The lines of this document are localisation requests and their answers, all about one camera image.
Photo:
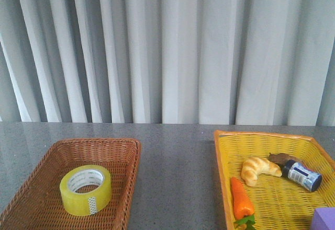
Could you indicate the toy croissant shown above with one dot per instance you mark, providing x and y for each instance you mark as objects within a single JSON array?
[{"x": 255, "y": 166}]

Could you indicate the yellow clear packing tape roll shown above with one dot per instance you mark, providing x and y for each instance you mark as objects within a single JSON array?
[{"x": 86, "y": 190}]

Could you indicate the brown wicker basket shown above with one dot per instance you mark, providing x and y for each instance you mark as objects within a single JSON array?
[{"x": 38, "y": 204}]

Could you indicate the purple foam block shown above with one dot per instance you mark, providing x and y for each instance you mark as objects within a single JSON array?
[{"x": 323, "y": 219}]

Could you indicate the brown dried leaf object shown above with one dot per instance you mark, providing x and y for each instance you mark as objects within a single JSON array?
[{"x": 282, "y": 158}]

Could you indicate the yellow plastic woven basket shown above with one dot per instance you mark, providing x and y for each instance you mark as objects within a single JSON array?
[{"x": 279, "y": 202}]

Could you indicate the orange toy carrot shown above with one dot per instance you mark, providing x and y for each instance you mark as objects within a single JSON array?
[{"x": 243, "y": 208}]

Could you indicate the white pleated curtain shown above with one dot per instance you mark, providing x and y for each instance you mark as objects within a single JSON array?
[{"x": 238, "y": 62}]

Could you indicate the blue labelled small bottle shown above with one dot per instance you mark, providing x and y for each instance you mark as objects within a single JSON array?
[{"x": 298, "y": 173}]

